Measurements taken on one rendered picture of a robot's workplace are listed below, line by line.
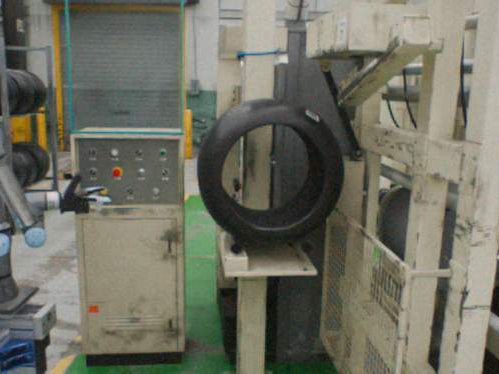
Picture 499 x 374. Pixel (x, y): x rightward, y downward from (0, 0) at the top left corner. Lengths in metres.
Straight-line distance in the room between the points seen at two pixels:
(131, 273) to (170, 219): 0.36
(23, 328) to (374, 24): 1.63
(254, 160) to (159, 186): 0.60
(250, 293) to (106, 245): 0.79
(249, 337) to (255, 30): 1.43
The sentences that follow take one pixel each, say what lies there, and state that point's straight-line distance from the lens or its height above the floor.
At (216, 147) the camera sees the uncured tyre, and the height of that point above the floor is 1.29.
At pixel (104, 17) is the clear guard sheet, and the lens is 2.60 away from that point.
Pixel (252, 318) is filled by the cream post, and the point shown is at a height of 0.42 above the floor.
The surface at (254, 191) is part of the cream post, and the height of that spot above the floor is 1.05.
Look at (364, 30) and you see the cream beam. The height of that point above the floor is 1.70.
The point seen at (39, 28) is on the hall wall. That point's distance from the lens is 11.96.
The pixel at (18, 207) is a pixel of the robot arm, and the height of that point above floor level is 1.07.
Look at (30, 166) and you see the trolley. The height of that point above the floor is 0.62.
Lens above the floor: 1.52
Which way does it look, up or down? 12 degrees down
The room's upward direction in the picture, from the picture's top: 1 degrees clockwise
